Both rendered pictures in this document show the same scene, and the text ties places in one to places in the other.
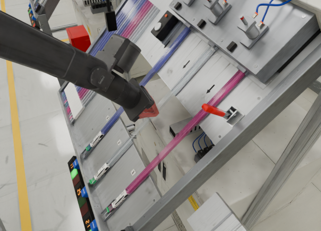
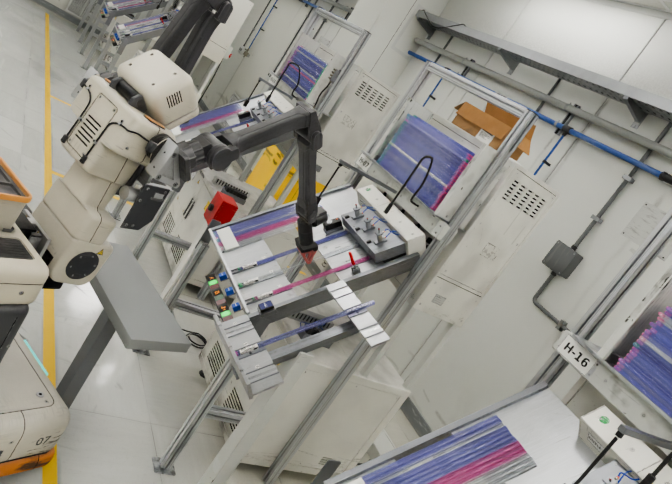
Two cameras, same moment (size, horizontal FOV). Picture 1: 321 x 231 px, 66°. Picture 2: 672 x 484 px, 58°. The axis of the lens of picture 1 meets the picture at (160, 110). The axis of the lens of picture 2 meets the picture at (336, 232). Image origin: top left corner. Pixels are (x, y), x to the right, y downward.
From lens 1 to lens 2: 1.94 m
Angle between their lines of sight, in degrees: 34
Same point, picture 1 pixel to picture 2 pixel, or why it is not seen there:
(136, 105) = (309, 245)
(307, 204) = not seen: outside the picture
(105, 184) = (250, 289)
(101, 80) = (312, 218)
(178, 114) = not seen: hidden behind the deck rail
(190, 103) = (333, 263)
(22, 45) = (311, 187)
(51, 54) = (312, 195)
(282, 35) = (390, 244)
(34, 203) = (61, 333)
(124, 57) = (321, 218)
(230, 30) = (370, 236)
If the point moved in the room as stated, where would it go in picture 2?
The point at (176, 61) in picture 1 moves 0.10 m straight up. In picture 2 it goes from (331, 244) to (344, 225)
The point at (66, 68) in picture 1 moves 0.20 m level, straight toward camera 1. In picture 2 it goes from (310, 203) to (329, 228)
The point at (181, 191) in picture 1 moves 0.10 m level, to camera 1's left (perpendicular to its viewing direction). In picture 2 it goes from (314, 294) to (291, 281)
